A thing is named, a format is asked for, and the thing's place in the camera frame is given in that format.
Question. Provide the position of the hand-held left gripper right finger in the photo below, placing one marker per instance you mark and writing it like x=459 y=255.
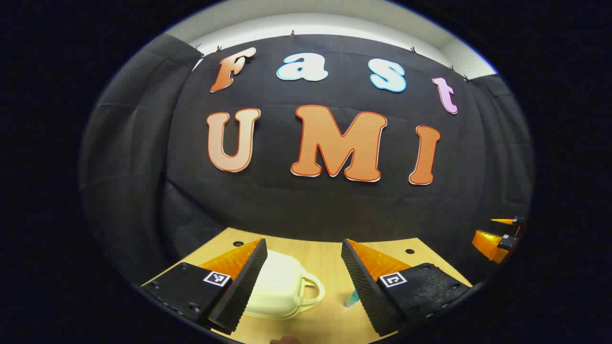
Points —
x=366 y=291

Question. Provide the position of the pale yellow suitcase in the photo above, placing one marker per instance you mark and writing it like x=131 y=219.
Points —
x=282 y=286

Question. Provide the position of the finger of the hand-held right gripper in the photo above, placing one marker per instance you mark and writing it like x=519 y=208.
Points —
x=492 y=244
x=512 y=221

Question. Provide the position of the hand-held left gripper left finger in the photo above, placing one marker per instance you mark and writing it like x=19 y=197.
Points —
x=239 y=291

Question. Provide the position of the blue transparent skincare bottle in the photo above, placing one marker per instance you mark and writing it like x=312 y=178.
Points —
x=352 y=299

